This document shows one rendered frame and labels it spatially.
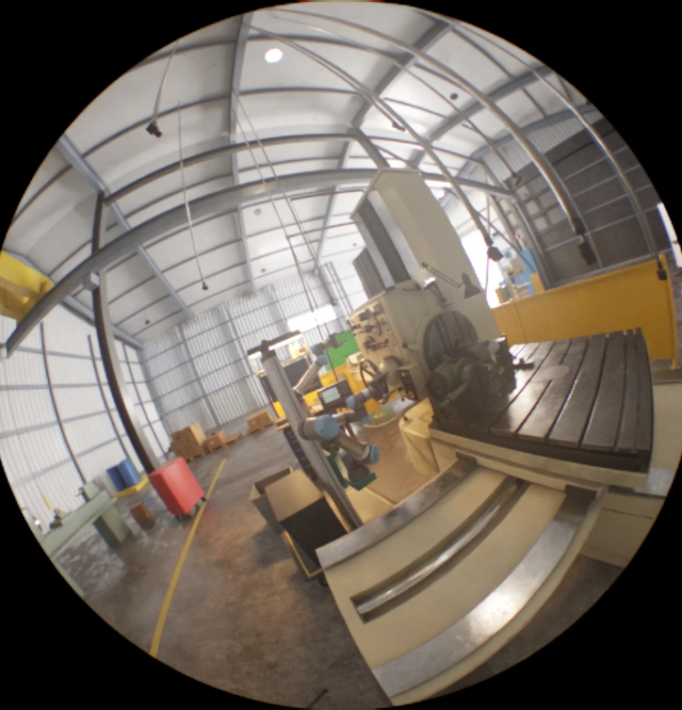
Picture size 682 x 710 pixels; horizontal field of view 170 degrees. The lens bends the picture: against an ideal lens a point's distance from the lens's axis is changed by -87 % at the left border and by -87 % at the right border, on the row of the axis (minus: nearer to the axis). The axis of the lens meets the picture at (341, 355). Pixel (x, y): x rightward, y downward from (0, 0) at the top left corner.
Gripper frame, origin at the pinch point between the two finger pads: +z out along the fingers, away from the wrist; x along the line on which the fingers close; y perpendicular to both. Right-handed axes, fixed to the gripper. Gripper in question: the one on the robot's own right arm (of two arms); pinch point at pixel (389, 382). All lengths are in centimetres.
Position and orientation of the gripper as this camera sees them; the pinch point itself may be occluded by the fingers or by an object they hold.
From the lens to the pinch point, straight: 151.3
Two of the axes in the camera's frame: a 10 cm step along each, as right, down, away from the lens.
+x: 4.0, 9.2, 0.5
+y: -3.0, 0.8, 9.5
